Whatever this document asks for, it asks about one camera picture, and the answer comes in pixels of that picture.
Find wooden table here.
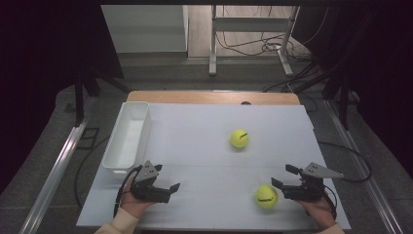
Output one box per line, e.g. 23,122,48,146
126,90,301,106

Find person's left hand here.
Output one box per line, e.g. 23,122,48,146
119,175,156,219

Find black floor cable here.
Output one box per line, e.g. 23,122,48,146
74,135,111,209

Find white plastic bin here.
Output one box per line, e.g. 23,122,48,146
101,100,153,179

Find dark curtain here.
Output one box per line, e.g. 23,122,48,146
291,5,413,179
0,0,125,194

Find tennis ball with black lettering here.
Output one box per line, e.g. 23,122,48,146
254,184,280,210

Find tennis ball with black stroke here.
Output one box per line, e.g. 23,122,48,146
230,129,250,149

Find person's right hand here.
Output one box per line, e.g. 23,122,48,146
295,194,337,230

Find left hand-held gripper cable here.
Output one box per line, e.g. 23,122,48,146
112,165,144,218

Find aluminium rail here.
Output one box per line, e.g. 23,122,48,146
324,98,405,234
19,118,91,234

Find right hand-held gripper cable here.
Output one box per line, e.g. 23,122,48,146
318,140,373,183

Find hand-held gripper cable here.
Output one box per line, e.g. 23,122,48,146
318,140,373,183
112,165,144,218

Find black stand legs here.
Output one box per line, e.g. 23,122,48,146
291,61,362,132
73,64,131,128

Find grey metal stand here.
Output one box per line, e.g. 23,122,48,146
208,4,300,78

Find white cabinet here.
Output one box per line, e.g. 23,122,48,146
100,4,189,54

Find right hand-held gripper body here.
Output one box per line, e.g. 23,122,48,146
282,162,345,203

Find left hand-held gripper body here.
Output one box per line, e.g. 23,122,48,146
131,160,171,204

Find bundle of floor cables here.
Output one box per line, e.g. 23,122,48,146
215,30,313,62

